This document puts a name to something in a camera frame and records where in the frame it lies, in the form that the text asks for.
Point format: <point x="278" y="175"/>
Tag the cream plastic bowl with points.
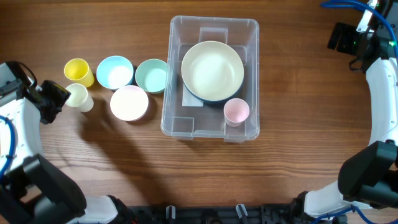
<point x="212" y="62"/>

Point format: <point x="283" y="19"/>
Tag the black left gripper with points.
<point x="61" y="95"/>

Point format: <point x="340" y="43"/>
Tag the dark blue bowl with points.
<point x="214" y="93"/>

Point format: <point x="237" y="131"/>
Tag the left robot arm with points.
<point x="33" y="190"/>

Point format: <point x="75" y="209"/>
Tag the cream plastic cup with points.
<point x="79" y="98"/>

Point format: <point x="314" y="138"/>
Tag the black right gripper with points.
<point x="348" y="31"/>

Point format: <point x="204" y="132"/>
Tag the pink plastic cup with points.
<point x="236" y="111"/>

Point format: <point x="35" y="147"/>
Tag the clear plastic storage bin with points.
<point x="185" y="122"/>

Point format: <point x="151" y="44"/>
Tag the yellow plastic cup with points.
<point x="78" y="71"/>

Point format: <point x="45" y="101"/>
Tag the mint green plastic bowl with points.
<point x="151" y="75"/>

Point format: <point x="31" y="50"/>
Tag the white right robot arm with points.
<point x="366" y="180"/>

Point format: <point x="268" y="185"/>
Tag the light blue plastic bowl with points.
<point x="115" y="72"/>

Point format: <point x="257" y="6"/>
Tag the light pink plastic bowl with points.
<point x="129" y="103"/>

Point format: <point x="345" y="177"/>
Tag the white label in bin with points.
<point x="189" y="99"/>

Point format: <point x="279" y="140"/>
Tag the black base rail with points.
<point x="262" y="214"/>

